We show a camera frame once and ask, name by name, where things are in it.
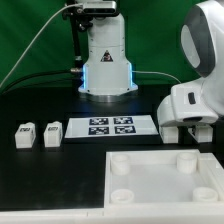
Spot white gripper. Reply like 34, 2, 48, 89
157, 78, 224, 127

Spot white L-shaped obstacle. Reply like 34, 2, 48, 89
198, 153, 224, 202

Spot black camera on mount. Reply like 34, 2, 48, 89
62, 0, 118, 20

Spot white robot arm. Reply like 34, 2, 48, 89
79, 0, 224, 127

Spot white cable at right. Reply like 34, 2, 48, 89
132, 69, 183, 85

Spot white square tabletop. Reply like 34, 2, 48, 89
104, 149, 224, 207

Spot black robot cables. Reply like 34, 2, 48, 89
0, 68, 84, 96

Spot grey camera cable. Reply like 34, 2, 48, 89
0, 3, 83, 90

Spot white marker sheet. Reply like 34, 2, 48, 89
65, 115, 158, 139

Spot black camera pole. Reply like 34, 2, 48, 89
69, 9, 83, 68

